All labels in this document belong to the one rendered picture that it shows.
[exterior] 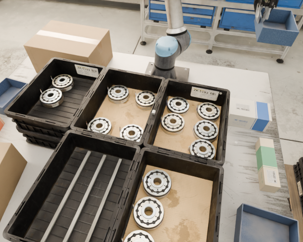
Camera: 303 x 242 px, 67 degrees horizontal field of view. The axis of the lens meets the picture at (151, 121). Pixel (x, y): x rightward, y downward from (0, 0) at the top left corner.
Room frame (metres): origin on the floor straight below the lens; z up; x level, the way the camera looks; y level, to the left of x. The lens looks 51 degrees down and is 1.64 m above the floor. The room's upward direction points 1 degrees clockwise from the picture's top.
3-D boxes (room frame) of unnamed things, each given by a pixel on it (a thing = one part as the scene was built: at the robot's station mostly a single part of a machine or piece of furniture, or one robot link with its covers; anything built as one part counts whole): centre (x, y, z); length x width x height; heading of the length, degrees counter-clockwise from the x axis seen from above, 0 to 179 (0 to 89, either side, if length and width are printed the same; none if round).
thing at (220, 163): (0.62, -0.16, 0.92); 0.40 x 0.30 x 0.02; 165
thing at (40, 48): (1.23, 0.50, 0.80); 0.40 x 0.30 x 0.20; 75
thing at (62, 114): (0.77, 0.42, 0.87); 0.40 x 0.30 x 0.11; 165
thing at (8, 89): (0.90, 0.80, 0.74); 0.20 x 0.15 x 0.07; 161
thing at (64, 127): (0.77, 0.42, 0.92); 0.40 x 0.30 x 0.02; 165
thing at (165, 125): (0.63, -0.09, 0.86); 0.10 x 0.10 x 0.01
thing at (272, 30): (1.02, -0.56, 1.10); 0.20 x 0.15 x 0.07; 168
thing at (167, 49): (1.08, -0.07, 0.91); 0.13 x 0.12 x 0.14; 147
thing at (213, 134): (0.59, -0.24, 0.86); 0.10 x 0.10 x 0.01
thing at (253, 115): (0.79, -0.50, 0.75); 0.20 x 0.12 x 0.09; 78
